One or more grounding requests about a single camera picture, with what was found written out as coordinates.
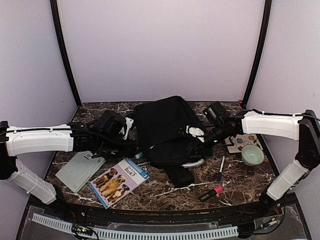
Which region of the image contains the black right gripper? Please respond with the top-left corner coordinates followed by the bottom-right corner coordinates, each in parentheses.
top-left (186, 123), bottom-right (228, 160)

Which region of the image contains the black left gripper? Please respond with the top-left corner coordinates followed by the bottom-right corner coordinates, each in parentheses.
top-left (96, 135), bottom-right (142, 158)

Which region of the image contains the black student backpack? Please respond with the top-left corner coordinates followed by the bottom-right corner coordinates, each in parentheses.
top-left (133, 96), bottom-right (213, 188)

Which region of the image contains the dog picture book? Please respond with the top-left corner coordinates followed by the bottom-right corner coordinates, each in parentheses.
top-left (89, 158), bottom-right (150, 209)

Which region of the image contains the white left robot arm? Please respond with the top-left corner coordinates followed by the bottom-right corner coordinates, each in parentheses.
top-left (0, 116), bottom-right (136, 218)

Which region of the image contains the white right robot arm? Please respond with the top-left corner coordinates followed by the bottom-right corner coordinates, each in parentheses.
top-left (182, 109), bottom-right (320, 217)

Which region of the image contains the white green glue stick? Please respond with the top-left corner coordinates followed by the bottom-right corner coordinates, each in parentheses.
top-left (135, 152), bottom-right (144, 159)

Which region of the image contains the floral ceramic tile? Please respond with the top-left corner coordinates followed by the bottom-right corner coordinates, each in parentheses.
top-left (224, 134), bottom-right (263, 154)

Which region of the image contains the white pen with blue cap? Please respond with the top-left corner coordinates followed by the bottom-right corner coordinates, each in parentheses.
top-left (218, 156), bottom-right (225, 181)

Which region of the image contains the pale green ceramic bowl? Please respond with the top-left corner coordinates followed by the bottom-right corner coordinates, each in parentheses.
top-left (241, 145), bottom-right (265, 167)

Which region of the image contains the pink and black highlighter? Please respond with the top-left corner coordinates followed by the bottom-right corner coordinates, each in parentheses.
top-left (198, 186), bottom-right (223, 202)

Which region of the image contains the grey notebook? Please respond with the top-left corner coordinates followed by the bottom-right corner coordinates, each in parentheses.
top-left (55, 151), bottom-right (106, 193)

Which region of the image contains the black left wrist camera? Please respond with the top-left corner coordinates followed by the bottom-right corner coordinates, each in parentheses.
top-left (98, 110), bottom-right (126, 136)

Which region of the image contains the black front rail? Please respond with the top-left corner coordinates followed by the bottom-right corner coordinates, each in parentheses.
top-left (27, 194), bottom-right (298, 228)

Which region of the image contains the grey slotted cable duct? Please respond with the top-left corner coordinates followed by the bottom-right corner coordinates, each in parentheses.
top-left (31, 213), bottom-right (239, 240)

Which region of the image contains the black left frame post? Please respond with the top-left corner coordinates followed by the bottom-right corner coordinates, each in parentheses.
top-left (49, 0), bottom-right (82, 108)

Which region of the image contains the black frame post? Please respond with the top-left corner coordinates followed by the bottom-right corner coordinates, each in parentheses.
top-left (49, 0), bottom-right (82, 108)
top-left (240, 0), bottom-right (273, 108)

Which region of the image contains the black right frame post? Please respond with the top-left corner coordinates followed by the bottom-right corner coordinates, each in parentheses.
top-left (240, 0), bottom-right (273, 108)

